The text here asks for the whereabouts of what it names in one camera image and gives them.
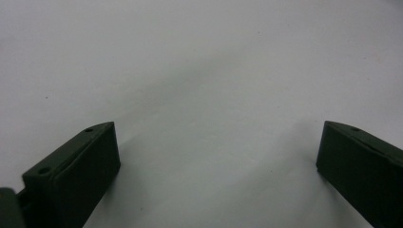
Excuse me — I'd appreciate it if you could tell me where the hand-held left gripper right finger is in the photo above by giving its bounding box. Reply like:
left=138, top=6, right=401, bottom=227
left=316, top=120, right=403, bottom=228

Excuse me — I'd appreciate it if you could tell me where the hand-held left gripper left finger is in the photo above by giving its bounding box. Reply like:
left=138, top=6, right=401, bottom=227
left=16, top=121, right=122, bottom=228

